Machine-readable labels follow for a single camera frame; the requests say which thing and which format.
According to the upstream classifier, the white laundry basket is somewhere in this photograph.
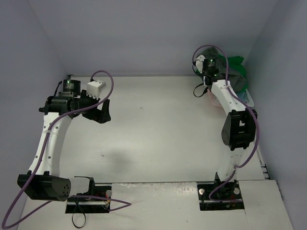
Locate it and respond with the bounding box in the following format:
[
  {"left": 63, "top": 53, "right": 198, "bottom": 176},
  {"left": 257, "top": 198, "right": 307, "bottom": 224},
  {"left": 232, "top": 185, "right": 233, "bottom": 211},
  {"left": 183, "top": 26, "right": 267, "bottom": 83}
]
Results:
[{"left": 208, "top": 91, "right": 254, "bottom": 108}]

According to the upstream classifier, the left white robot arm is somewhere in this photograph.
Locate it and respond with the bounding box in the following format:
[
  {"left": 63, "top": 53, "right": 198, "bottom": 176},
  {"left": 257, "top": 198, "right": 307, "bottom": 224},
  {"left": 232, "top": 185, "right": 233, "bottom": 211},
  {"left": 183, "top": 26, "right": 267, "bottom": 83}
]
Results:
[{"left": 17, "top": 80, "right": 111, "bottom": 201}]

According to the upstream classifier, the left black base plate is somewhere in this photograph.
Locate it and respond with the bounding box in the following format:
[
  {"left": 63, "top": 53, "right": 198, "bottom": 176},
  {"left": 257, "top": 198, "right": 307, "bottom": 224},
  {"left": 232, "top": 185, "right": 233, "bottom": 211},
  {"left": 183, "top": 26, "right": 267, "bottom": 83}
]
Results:
[{"left": 65, "top": 184, "right": 112, "bottom": 214}]

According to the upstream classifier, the green t shirt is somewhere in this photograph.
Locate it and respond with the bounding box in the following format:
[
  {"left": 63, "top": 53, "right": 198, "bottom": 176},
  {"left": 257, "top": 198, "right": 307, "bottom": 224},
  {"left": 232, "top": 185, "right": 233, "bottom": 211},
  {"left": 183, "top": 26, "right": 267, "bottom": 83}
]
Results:
[{"left": 227, "top": 56, "right": 246, "bottom": 77}]

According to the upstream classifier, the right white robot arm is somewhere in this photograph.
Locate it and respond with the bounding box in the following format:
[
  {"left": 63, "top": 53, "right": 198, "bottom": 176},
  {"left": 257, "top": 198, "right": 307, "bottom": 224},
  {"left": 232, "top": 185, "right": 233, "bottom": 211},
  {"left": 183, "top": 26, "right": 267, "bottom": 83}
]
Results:
[{"left": 193, "top": 55, "right": 259, "bottom": 197}]

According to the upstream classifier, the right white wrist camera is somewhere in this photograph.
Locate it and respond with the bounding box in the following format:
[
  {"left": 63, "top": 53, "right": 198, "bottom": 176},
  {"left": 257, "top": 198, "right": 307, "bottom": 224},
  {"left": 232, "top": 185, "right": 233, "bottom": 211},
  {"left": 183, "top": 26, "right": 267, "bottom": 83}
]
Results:
[{"left": 192, "top": 55, "right": 206, "bottom": 74}]

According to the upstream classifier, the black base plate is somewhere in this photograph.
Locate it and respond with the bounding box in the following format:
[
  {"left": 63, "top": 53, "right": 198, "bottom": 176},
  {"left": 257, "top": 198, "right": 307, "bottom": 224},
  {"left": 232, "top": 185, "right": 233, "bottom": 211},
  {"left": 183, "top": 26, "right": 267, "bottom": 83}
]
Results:
[
  {"left": 65, "top": 184, "right": 112, "bottom": 214},
  {"left": 197, "top": 182, "right": 245, "bottom": 211}
]

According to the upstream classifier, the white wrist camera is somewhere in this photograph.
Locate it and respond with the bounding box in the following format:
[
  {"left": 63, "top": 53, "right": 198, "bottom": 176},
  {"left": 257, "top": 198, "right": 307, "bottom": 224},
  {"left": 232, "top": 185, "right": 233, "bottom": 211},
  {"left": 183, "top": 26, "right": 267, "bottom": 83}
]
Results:
[
  {"left": 86, "top": 80, "right": 106, "bottom": 99},
  {"left": 192, "top": 55, "right": 206, "bottom": 74}
]

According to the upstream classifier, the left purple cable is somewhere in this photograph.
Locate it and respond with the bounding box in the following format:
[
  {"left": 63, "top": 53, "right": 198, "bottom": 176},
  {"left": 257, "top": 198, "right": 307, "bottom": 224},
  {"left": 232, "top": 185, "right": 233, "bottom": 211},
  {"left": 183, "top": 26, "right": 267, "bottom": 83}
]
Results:
[{"left": 4, "top": 70, "right": 132, "bottom": 228}]

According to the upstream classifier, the purple cable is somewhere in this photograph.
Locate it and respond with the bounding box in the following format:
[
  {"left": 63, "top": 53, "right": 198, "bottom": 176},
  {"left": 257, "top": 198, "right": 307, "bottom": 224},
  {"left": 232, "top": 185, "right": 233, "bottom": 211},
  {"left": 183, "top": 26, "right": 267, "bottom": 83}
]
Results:
[
  {"left": 4, "top": 70, "right": 132, "bottom": 228},
  {"left": 192, "top": 45, "right": 261, "bottom": 202}
]

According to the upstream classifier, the grey t shirt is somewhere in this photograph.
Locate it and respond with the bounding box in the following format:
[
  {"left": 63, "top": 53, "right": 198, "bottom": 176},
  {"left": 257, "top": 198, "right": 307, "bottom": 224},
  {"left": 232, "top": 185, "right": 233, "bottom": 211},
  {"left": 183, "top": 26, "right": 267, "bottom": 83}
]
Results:
[{"left": 201, "top": 46, "right": 248, "bottom": 93}]

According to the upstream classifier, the light blue t shirt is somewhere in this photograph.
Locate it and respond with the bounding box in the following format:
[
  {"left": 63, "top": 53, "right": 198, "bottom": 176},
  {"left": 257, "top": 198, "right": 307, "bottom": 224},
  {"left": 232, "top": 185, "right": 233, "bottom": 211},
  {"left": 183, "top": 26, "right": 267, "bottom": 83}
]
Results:
[{"left": 237, "top": 90, "right": 251, "bottom": 106}]

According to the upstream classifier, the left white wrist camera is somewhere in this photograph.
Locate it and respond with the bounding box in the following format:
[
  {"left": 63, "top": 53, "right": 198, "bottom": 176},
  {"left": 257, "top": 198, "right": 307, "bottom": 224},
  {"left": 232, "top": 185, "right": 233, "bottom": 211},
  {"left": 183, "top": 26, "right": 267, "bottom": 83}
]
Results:
[{"left": 86, "top": 80, "right": 106, "bottom": 99}]

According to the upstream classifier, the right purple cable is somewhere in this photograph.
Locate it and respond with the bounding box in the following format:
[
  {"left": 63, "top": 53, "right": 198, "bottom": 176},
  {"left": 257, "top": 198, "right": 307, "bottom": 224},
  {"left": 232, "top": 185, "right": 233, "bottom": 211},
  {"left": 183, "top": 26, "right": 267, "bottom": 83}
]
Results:
[{"left": 192, "top": 45, "right": 261, "bottom": 202}]

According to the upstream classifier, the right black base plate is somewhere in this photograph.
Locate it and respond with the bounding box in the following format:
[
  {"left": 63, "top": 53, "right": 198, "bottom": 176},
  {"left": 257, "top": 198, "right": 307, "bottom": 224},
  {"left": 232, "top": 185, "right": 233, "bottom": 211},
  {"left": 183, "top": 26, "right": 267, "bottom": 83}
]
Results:
[{"left": 197, "top": 182, "right": 245, "bottom": 211}]

